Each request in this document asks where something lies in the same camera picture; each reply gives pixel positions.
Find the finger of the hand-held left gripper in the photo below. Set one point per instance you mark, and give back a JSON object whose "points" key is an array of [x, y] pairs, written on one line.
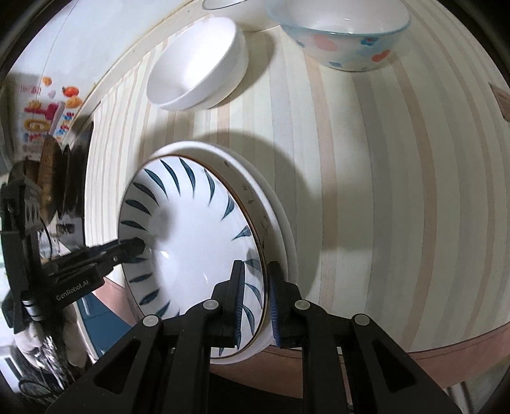
{"points": [[119, 259], [128, 243]]}

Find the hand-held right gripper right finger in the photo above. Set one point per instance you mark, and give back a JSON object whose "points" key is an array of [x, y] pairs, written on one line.
{"points": [[274, 306]]}

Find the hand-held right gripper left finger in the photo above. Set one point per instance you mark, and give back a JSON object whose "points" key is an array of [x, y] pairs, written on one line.
{"points": [[240, 296]]}

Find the blue leaf pattern plate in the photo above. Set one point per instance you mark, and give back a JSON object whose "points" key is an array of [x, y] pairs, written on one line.
{"points": [[191, 243]]}

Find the blue patterned white bowl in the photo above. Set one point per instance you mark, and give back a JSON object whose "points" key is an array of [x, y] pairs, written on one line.
{"points": [[275, 223]]}

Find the person's left hand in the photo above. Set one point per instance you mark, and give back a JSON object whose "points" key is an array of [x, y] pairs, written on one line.
{"points": [[67, 338]]}

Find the blue panel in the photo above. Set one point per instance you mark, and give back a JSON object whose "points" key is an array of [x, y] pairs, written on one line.
{"points": [[97, 314]]}

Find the brown wooden board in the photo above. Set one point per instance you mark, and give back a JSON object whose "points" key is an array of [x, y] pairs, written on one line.
{"points": [[50, 179]]}

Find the striped tablecloth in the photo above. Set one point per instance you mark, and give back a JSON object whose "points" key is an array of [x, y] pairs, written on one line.
{"points": [[378, 199]]}

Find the small white bowl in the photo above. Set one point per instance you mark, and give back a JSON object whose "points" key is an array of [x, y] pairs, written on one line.
{"points": [[191, 63]]}

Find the floral blue rim bowl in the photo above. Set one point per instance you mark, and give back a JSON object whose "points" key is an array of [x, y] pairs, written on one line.
{"points": [[342, 43]]}

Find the colourful wall poster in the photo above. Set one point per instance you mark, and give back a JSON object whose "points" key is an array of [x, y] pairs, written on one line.
{"points": [[44, 111]]}

